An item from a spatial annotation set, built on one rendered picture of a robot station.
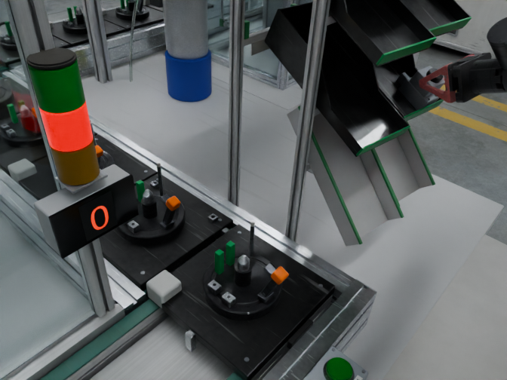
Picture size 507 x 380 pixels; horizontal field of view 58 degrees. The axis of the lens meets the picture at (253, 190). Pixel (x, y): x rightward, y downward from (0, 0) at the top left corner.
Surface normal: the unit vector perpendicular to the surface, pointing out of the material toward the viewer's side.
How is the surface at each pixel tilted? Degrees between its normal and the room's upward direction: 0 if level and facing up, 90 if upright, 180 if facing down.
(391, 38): 25
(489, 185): 0
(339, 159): 45
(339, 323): 0
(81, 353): 0
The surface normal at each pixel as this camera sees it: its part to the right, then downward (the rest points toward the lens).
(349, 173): 0.47, -0.20
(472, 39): -0.68, 0.44
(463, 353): 0.04, -0.78
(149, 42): 0.75, 0.44
